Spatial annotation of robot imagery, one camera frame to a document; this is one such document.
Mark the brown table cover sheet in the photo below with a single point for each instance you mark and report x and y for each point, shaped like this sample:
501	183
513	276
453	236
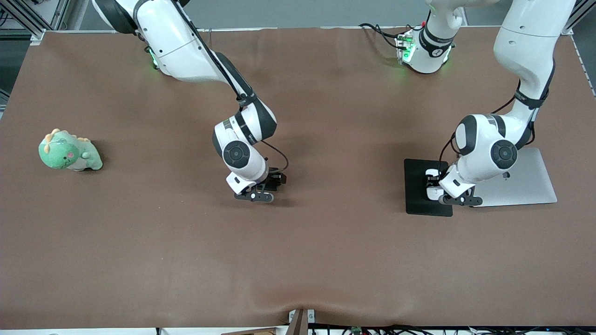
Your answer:
298	260

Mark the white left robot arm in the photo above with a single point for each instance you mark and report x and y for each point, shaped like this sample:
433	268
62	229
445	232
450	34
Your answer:
526	37

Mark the green dinosaur plush toy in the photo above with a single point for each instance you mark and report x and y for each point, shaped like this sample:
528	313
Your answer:
60	153

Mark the aluminium frame post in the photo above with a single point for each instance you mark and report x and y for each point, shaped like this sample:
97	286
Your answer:
39	35
570	29

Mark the silver closed laptop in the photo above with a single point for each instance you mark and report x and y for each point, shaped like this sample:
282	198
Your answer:
535	186

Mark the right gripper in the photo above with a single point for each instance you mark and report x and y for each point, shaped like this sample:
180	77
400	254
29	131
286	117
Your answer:
274	180

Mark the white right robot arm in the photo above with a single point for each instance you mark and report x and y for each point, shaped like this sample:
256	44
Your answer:
177	42

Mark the brown post with white bracket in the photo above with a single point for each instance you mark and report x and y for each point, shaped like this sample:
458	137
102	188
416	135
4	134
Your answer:
298	323

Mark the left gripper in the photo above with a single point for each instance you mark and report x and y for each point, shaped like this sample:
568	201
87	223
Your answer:
435	184

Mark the black mouse pad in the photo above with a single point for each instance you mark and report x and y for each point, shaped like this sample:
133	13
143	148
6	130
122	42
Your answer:
416	195

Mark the white computer mouse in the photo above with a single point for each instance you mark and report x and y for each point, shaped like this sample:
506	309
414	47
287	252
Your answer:
433	193

